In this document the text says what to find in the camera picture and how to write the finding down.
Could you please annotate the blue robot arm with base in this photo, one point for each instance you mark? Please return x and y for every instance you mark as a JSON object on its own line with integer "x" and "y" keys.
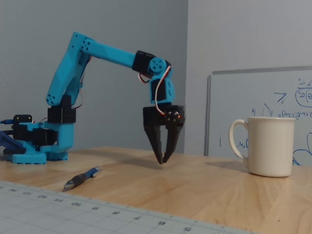
{"x": 65, "y": 70}

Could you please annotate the cream ceramic mug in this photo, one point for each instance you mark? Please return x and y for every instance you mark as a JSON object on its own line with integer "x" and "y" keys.
{"x": 270, "y": 146}

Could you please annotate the dark blue table clamp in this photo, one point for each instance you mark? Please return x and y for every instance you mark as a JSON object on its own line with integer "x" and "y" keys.
{"x": 11, "y": 145}

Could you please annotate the grey gridded cutting mat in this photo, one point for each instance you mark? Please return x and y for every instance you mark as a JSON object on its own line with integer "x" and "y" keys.
{"x": 48, "y": 212}

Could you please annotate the whiteboard with blue writing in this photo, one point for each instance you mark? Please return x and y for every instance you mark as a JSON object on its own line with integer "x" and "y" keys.
{"x": 234, "y": 97}

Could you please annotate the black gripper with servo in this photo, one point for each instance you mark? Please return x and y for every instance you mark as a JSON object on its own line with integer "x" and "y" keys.
{"x": 151, "y": 117}

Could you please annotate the blue and black pen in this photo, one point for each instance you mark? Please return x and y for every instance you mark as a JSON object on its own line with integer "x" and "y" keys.
{"x": 81, "y": 178}

